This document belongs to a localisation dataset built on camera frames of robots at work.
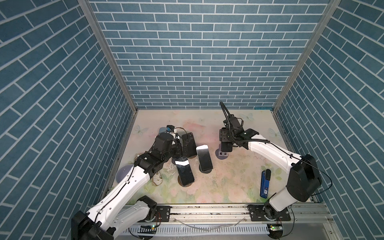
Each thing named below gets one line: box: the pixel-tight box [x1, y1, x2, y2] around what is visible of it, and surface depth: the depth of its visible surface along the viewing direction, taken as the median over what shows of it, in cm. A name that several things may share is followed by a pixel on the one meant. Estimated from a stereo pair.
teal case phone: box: [196, 144, 213, 172], surface depth 86 cm
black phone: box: [174, 159, 195, 186], surface depth 81 cm
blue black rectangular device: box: [260, 169, 271, 199], surface depth 83 cm
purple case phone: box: [181, 132, 197, 158], surface depth 91 cm
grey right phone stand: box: [215, 148, 229, 160], surface depth 93 cm
